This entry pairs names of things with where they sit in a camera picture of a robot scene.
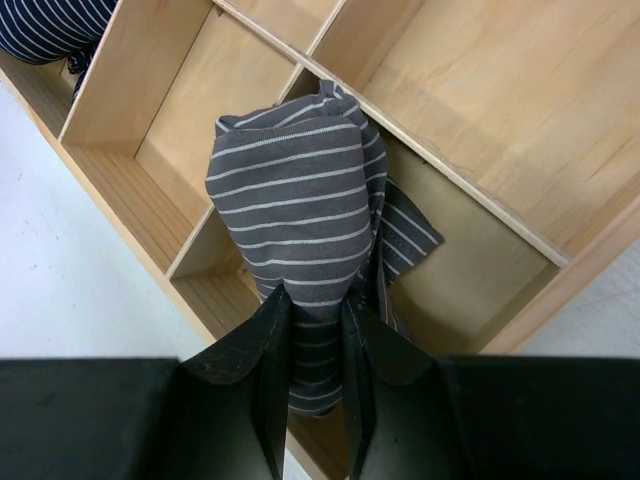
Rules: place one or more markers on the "wooden compartment tray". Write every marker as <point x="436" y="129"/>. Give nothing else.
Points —
<point x="512" y="125"/>

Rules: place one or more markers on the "rolled dark striped cloth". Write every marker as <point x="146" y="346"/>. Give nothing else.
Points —
<point x="39" y="32"/>

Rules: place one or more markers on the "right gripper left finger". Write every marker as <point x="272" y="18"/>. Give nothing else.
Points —
<point x="221" y="414"/>

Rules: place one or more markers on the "striped grey underwear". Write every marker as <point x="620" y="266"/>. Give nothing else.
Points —
<point x="304" y="192"/>

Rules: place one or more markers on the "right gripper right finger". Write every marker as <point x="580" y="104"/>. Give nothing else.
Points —
<point x="410" y="415"/>

